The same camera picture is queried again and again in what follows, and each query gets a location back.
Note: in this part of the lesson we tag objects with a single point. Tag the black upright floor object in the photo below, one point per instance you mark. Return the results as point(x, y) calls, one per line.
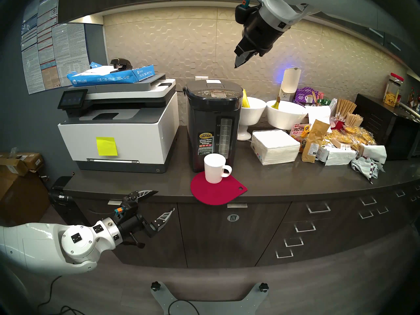
point(67, 206)

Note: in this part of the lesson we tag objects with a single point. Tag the sauce bottles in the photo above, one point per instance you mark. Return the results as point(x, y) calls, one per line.
point(414, 97)

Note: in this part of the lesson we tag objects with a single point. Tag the red teardrop silicone mat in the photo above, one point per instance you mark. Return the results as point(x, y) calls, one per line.
point(218, 194)

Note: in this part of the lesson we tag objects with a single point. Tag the white wall outlet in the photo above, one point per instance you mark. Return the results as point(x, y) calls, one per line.
point(200, 78)

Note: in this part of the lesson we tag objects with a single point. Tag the white grey office printer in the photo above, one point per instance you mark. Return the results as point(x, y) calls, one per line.
point(128, 137)

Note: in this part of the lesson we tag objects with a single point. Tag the large cardboard box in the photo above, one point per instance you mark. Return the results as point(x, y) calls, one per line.
point(23, 199)

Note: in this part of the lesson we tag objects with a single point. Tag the white folded paper bag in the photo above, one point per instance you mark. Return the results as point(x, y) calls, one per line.
point(375, 153)

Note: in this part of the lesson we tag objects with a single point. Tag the oval trash bin label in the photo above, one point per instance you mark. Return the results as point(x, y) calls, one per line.
point(233, 218)

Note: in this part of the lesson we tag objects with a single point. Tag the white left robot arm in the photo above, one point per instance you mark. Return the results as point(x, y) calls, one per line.
point(39, 245)

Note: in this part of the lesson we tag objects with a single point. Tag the pink snack packet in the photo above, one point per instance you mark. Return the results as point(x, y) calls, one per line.
point(296, 132)

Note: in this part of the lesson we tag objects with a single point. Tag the dark lower cabinet unit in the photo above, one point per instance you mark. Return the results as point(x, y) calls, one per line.
point(242, 242)

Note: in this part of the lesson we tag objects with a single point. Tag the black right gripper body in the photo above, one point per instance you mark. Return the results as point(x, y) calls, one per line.
point(261, 32)

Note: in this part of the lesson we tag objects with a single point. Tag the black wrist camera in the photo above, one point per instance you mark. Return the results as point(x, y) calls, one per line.
point(246, 12)
point(126, 207)

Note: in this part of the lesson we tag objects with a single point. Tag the white pedestal bowl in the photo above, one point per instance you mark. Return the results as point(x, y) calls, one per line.
point(251, 115)

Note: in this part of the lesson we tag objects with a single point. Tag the black star knob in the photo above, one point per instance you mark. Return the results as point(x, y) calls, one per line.
point(156, 286)
point(263, 287)

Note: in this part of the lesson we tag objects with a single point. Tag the single yellow banana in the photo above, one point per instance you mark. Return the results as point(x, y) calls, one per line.
point(276, 104)

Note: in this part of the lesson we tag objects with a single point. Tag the white ceramic mug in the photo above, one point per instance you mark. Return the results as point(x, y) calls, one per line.
point(215, 170)

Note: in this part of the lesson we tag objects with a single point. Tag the red lidded glass jar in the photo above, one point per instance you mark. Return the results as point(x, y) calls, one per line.
point(393, 93)

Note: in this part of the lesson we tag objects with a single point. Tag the red cup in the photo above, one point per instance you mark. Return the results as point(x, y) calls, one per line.
point(338, 125)

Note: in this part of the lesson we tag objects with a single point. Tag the white printed carton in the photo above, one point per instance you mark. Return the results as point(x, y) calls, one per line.
point(339, 156)

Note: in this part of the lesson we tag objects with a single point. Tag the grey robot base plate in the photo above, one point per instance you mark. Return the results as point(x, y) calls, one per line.
point(210, 308)

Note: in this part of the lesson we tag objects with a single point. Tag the short wooden stirrer bundle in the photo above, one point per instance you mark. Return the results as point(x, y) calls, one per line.
point(354, 120)

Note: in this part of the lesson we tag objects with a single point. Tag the crumpled striped cloth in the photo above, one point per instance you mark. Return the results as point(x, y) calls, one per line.
point(366, 166)

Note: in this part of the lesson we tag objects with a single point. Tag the black microwave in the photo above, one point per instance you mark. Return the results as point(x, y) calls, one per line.
point(390, 134)

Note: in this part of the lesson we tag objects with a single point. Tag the grey text notice poster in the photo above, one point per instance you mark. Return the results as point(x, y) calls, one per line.
point(70, 53)

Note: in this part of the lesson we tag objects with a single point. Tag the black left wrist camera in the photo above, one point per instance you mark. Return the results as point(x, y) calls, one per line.
point(126, 207)

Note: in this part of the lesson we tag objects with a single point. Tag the green tea packets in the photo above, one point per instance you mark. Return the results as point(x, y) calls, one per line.
point(324, 100)

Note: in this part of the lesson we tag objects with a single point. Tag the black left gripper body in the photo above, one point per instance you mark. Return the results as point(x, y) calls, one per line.
point(134, 227)

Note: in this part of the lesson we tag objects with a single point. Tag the black hot water dispenser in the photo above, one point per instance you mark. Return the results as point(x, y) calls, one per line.
point(210, 120)

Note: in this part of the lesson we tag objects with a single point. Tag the black stapler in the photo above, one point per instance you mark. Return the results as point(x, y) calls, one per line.
point(120, 63)

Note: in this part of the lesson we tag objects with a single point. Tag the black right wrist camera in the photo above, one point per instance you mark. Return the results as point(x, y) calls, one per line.
point(246, 12)

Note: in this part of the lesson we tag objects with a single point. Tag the colourful notice poster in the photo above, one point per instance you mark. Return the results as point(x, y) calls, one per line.
point(34, 61)

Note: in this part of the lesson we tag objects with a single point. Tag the white upright paper bag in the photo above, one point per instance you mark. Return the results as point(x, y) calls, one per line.
point(320, 115)

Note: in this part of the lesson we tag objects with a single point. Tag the tall wooden stirrer bundle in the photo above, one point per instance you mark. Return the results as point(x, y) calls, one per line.
point(345, 109)

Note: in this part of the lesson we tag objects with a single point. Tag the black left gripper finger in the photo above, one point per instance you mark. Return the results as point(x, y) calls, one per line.
point(141, 194)
point(160, 221)

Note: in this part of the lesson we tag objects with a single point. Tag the small cardboard box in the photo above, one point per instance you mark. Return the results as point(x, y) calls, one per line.
point(11, 166)
point(32, 160)

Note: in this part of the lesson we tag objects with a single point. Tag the yellow sticky note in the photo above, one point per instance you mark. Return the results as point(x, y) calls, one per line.
point(106, 146)

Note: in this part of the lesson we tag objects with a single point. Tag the blue printer paper ream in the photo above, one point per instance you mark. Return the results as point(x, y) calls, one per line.
point(108, 78)

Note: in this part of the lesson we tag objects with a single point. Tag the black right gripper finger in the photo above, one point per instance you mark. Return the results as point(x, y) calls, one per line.
point(244, 57)
point(242, 51)

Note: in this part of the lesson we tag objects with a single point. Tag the brown paper coffee bag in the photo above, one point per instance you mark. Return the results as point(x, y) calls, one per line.
point(315, 140)

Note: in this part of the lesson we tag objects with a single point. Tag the white napkin stack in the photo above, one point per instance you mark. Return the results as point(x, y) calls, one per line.
point(275, 147)

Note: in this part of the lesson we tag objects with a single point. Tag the large white bowl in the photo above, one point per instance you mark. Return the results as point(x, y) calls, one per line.
point(287, 117)

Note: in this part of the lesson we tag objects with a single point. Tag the white plug-in night light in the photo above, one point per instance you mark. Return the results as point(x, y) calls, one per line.
point(290, 81)

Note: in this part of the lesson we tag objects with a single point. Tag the yellow snack bag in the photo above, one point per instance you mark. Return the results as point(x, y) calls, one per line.
point(357, 135)

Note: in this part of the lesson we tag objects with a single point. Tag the yellow round clip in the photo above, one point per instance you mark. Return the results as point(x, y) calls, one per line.
point(305, 130)

